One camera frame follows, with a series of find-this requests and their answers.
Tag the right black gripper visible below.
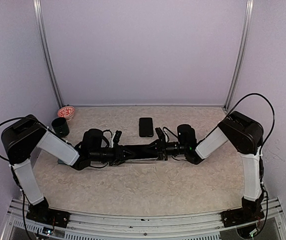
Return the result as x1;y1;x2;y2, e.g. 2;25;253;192
142;137;187;161

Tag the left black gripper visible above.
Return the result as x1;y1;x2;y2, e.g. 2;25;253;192
90;143;137;166

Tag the black phone with silver edge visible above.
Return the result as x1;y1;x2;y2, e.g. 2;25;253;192
139;117;154;138

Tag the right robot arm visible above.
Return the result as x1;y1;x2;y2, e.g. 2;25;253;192
143;111;264;222

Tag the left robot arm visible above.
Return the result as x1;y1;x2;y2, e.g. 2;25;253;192
1;114;127;223

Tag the red white patterned bowl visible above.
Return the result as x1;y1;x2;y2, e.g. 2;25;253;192
57;105;75;121

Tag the black cup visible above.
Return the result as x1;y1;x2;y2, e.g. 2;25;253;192
51;117;69;138

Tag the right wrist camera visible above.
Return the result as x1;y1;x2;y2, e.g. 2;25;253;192
155;127;166;142

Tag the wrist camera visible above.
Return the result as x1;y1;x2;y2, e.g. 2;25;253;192
155;127;166;142
111;130;122;144

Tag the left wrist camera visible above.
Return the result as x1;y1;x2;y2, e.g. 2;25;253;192
111;130;122;144

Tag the front aluminium rail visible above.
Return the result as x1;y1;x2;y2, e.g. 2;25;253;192
0;198;286;240

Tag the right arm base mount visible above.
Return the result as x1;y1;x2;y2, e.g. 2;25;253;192
221;207;265;228

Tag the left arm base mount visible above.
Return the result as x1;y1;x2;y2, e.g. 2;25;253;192
26;208;71;229

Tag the left aluminium frame post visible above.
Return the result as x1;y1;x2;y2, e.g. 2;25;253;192
33;0;64;108

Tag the aluminium frame post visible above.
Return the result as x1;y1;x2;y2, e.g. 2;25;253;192
224;0;254;111
33;0;64;108

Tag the right aluminium frame post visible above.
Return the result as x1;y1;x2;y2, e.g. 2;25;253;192
224;0;254;111

